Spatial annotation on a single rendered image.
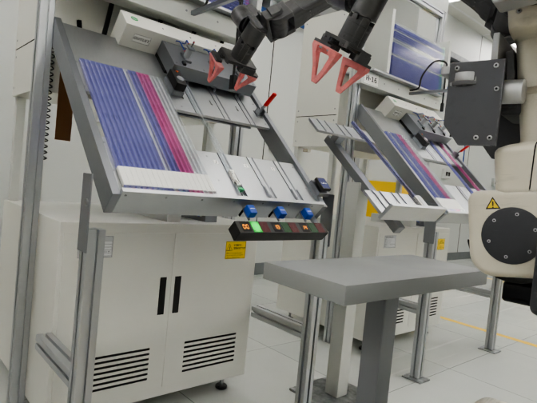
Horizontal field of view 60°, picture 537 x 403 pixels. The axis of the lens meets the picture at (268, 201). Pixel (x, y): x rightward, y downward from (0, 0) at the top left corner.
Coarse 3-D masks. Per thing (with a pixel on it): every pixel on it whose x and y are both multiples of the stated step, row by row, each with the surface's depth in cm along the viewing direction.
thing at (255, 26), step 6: (246, 18) 126; (252, 18) 126; (246, 24) 127; (252, 24) 124; (258, 24) 125; (246, 30) 125; (252, 30) 124; (258, 30) 123; (264, 30) 125; (246, 36) 125; (252, 36) 124; (258, 36) 124; (264, 36) 126; (246, 42) 126; (252, 42) 125; (258, 42) 126
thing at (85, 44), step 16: (80, 32) 141; (96, 32) 146; (80, 48) 135; (96, 48) 140; (112, 48) 145; (128, 48) 150; (112, 64) 138; (128, 64) 143; (144, 64) 149; (176, 96) 146; (208, 96) 157; (224, 96) 164; (192, 112) 144; (208, 112) 150; (224, 112) 155; (240, 112) 162
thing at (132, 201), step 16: (128, 192) 102; (144, 192) 104; (160, 192) 107; (176, 192) 110; (128, 208) 106; (144, 208) 108; (160, 208) 111; (176, 208) 113; (192, 208) 116; (208, 208) 119; (224, 208) 122; (240, 208) 126; (256, 208) 129; (272, 208) 133; (288, 208) 137; (320, 208) 145
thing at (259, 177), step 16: (112, 160) 109; (208, 160) 131; (240, 160) 140; (256, 160) 145; (224, 176) 129; (240, 176) 134; (256, 176) 138; (272, 176) 144; (288, 176) 149; (224, 192) 124; (256, 192) 133; (272, 192) 136; (288, 192) 142; (304, 192) 148
